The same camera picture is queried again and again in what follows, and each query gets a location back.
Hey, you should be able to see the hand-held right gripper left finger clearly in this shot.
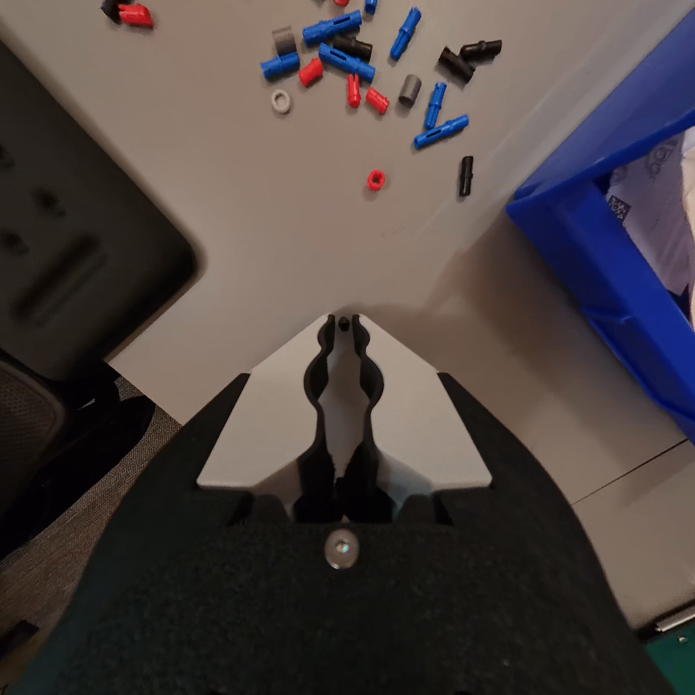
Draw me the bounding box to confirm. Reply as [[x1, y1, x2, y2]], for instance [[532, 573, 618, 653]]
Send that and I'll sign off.
[[195, 313, 343, 523]]

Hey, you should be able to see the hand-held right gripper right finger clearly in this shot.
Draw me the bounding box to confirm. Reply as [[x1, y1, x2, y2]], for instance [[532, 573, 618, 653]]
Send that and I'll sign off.
[[336, 313, 494, 523]]

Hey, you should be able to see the pile of lego pins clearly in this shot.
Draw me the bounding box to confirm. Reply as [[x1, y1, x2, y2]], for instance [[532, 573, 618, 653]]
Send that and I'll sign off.
[[100, 0, 503, 197]]

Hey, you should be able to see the blue plastic bin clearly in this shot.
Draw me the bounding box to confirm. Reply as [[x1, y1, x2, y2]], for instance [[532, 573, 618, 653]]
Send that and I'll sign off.
[[506, 11, 695, 441]]

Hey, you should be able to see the clear plastic bag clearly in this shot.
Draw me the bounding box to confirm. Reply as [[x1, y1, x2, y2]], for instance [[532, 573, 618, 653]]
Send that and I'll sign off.
[[605, 127, 695, 332]]

